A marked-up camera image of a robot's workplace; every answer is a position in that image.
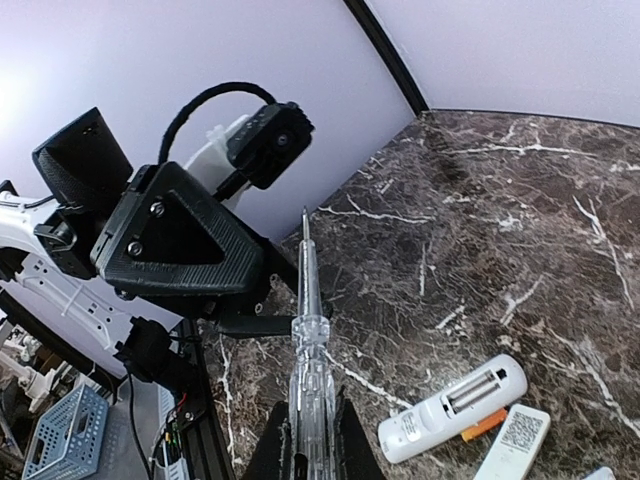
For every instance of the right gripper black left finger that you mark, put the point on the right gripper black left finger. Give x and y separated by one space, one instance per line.
272 458

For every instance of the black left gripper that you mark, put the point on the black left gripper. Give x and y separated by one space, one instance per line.
165 235

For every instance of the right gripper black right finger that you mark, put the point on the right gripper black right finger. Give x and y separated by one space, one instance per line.
354 457

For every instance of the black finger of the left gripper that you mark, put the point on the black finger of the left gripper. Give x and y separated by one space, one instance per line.
243 280

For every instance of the clear handled screwdriver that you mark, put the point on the clear handled screwdriver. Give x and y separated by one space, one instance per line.
311 387

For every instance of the white remote with battery compartment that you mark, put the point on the white remote with battery compartment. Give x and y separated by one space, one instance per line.
494 385

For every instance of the orange AA battery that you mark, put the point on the orange AA battery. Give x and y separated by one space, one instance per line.
485 425

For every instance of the white remote with QR label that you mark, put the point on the white remote with QR label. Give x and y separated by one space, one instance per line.
516 446

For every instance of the white battery cover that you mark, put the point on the white battery cover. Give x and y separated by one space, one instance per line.
601 473

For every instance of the black curved front rail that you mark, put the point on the black curved front rail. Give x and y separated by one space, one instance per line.
203 444

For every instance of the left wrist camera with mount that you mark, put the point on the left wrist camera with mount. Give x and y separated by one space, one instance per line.
263 146

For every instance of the black left rear frame post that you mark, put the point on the black left rear frame post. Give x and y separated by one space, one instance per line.
387 52

